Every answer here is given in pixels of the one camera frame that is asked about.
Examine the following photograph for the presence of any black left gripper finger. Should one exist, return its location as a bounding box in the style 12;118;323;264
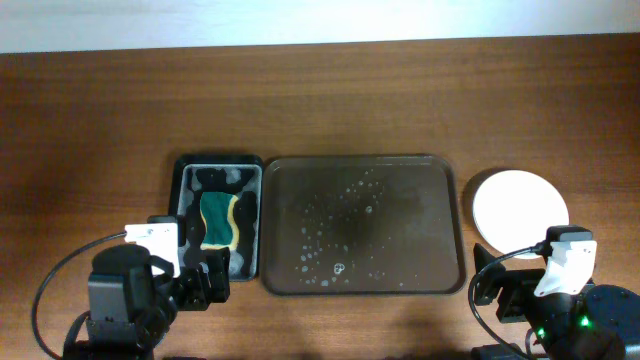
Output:
198;262;211;305
206;248;230;303

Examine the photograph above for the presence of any yellow green sponge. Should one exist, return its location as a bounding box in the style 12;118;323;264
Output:
199;192;240;251

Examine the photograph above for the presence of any cream plate with red stain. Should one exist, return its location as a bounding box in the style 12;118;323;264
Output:
471;170;570;254

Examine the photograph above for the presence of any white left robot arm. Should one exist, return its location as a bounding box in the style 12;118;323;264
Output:
62;244;230;359

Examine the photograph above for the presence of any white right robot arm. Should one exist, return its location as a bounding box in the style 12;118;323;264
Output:
494;270;639;360

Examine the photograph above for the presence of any brown plastic serving tray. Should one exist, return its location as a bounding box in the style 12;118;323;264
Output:
259;155;466;296

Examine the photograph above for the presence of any black wash basin with water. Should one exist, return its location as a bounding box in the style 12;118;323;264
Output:
168;154;263;282

